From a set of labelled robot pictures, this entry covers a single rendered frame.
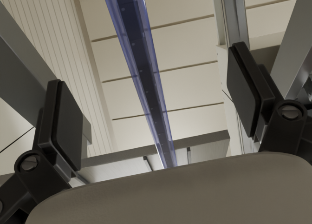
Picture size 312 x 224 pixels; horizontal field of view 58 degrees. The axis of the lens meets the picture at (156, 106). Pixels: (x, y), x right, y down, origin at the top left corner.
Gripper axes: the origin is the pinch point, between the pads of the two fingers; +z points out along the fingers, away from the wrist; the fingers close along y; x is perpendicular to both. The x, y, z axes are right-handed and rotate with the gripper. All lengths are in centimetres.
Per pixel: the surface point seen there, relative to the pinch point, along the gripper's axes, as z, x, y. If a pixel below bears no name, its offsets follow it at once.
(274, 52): 43, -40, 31
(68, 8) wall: 277, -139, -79
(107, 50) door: 239, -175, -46
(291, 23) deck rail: 20.2, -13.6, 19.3
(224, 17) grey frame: 41, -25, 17
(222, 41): 68, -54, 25
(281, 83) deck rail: 19.5, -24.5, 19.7
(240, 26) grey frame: 38.0, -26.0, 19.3
